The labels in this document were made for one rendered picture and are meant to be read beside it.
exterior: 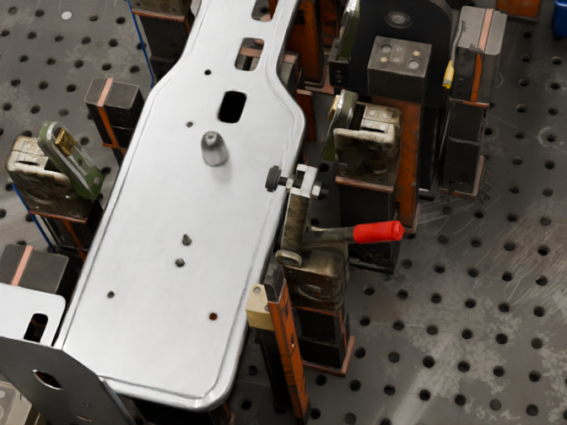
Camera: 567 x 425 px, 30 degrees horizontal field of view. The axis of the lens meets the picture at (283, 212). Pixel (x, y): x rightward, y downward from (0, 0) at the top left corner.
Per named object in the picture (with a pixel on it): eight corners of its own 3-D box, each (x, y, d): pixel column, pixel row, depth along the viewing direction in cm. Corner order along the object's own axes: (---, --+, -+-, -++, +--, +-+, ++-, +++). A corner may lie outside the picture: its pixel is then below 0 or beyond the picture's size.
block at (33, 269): (62, 312, 161) (4, 228, 136) (131, 327, 159) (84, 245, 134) (40, 370, 157) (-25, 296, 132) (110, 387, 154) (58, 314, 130)
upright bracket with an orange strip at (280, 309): (301, 406, 151) (270, 258, 107) (310, 408, 150) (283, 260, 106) (296, 426, 149) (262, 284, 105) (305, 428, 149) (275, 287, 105)
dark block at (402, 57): (376, 198, 165) (375, 34, 128) (420, 207, 164) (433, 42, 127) (369, 226, 163) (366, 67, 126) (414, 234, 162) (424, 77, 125)
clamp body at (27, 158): (78, 235, 167) (9, 115, 136) (148, 250, 165) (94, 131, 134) (57, 287, 163) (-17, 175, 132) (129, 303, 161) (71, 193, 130)
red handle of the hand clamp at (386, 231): (286, 221, 123) (399, 207, 113) (297, 230, 125) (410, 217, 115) (277, 253, 122) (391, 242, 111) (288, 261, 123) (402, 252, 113)
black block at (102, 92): (127, 169, 172) (83, 64, 146) (190, 182, 170) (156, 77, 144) (111, 212, 168) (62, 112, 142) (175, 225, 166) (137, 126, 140)
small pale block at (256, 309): (278, 384, 153) (251, 282, 120) (302, 390, 152) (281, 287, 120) (272, 406, 151) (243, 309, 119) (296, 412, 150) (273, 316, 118)
